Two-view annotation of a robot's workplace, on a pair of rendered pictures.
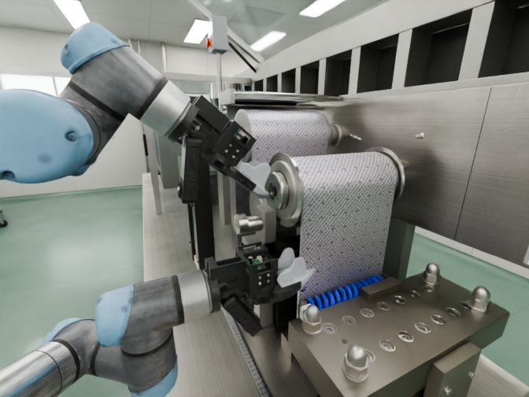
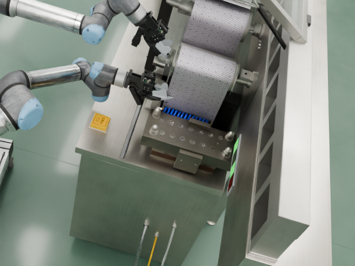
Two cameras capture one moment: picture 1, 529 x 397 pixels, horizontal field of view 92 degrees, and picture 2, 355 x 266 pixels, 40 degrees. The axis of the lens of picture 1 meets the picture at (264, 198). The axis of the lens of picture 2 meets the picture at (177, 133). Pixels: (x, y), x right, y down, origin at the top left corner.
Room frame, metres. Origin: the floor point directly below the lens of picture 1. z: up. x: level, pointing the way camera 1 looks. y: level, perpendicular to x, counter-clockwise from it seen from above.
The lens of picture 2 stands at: (-0.93, -0.67, 2.59)
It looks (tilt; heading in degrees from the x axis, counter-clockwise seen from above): 49 degrees down; 20
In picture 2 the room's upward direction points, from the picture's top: 21 degrees clockwise
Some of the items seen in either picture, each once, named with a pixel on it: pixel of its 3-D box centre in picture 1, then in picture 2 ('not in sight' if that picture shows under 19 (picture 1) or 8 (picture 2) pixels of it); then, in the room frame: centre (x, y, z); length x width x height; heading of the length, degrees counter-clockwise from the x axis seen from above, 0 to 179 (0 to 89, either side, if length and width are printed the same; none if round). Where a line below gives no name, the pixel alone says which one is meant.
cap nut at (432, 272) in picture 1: (432, 271); (230, 134); (0.50, -0.38, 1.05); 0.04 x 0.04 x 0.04
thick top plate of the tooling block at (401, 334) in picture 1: (399, 328); (189, 139); (0.39, -0.26, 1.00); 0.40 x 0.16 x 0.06; 115
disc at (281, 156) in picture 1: (282, 190); (175, 59); (0.48, -0.04, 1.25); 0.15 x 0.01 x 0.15; 25
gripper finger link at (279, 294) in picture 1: (277, 288); (151, 94); (0.39, -0.02, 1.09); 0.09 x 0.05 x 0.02; 114
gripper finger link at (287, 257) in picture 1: (289, 261); (164, 88); (0.44, -0.05, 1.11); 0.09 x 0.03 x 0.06; 116
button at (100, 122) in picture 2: not in sight; (100, 122); (0.24, 0.11, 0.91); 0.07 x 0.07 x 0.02; 25
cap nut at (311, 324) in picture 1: (312, 317); (157, 112); (0.36, -0.08, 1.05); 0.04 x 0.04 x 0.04
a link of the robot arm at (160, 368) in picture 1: (142, 358); (99, 86); (0.32, 0.20, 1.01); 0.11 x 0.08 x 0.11; 77
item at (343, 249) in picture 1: (346, 252); (193, 100); (0.48, -0.17, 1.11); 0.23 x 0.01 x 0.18; 115
